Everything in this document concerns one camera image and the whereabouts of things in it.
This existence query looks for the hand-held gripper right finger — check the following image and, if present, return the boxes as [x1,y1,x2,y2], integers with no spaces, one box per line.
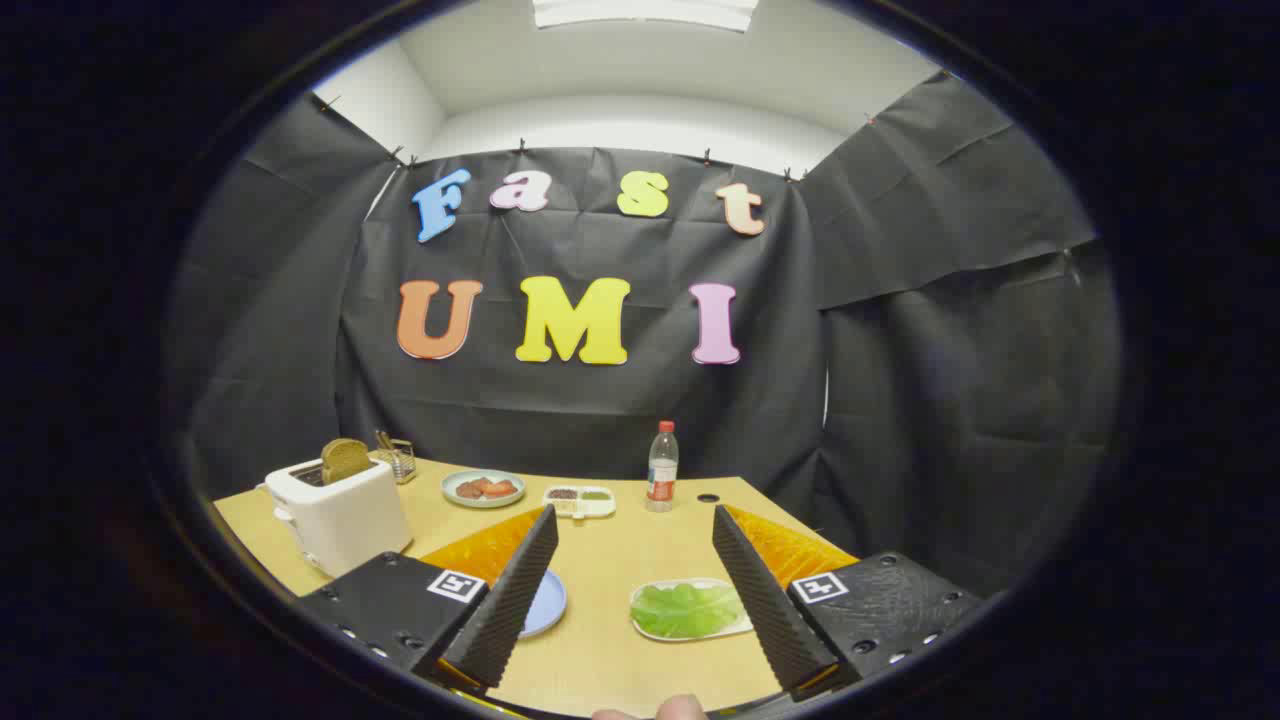
[712,503,986,701]

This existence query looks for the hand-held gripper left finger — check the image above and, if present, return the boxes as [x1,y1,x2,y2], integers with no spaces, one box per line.
[297,503,559,693]

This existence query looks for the green lettuce leaf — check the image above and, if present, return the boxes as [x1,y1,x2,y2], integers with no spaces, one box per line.
[632,583,746,639]

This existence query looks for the brown toast slice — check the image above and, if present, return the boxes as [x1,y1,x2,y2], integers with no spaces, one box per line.
[321,438,373,486]

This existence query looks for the blue round plate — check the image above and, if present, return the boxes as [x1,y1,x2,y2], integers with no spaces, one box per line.
[518,568,568,639]

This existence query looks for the pale green round plate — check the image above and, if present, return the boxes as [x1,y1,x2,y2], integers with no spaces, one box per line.
[441,469,527,510]

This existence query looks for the white divided condiment dish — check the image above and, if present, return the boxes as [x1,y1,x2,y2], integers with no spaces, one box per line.
[542,485,618,521]

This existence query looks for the white rectangular dish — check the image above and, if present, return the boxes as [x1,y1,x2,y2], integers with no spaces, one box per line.
[629,577,756,643]

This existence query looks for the clear bottle with red cap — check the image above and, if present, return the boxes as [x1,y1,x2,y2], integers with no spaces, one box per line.
[645,420,680,514]

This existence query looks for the white toaster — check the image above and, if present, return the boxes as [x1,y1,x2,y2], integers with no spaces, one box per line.
[255,455,414,579]

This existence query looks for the black backdrop cloth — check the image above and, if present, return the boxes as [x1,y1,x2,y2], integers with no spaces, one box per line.
[165,70,1121,601]

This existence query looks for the ceiling light panel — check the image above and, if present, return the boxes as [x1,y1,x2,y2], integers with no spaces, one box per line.
[531,0,761,31]

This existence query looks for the metal wire utensil holder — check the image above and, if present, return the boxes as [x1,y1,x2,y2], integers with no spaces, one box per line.
[374,430,418,485]

